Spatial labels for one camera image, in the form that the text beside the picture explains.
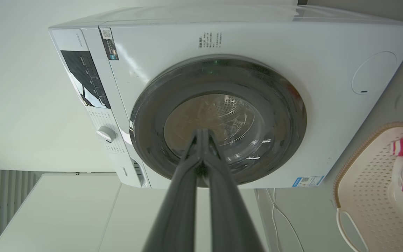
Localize glossy black washer control display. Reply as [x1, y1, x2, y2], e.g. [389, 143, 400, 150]
[61, 51, 111, 109]

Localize stainless steel perforated drum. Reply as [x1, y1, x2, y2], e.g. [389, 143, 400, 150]
[201, 94, 270, 163]

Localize thin white power cable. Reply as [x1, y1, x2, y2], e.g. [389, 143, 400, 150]
[266, 188, 305, 252]

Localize black QR code sticker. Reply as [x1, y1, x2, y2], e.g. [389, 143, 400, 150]
[100, 28, 119, 61]

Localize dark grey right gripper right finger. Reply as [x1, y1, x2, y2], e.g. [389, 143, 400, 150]
[203, 129, 265, 252]

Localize white front-load washing machine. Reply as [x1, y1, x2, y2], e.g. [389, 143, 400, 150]
[49, 3, 403, 189]

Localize beige perforated plastic laundry basket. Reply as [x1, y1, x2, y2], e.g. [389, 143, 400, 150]
[333, 122, 403, 252]

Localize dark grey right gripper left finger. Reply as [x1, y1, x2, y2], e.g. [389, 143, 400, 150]
[142, 129, 204, 252]

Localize washer door glass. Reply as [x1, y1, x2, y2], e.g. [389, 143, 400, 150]
[129, 56, 307, 186]

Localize blue energy label sticker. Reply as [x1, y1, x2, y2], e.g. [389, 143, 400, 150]
[292, 176, 325, 187]

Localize white round control knob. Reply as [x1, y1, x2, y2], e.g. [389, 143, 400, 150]
[97, 126, 118, 144]

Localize white cabinet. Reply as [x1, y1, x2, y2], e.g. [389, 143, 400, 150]
[0, 173, 269, 252]

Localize round white filter cover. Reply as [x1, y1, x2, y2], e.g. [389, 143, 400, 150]
[351, 51, 397, 95]

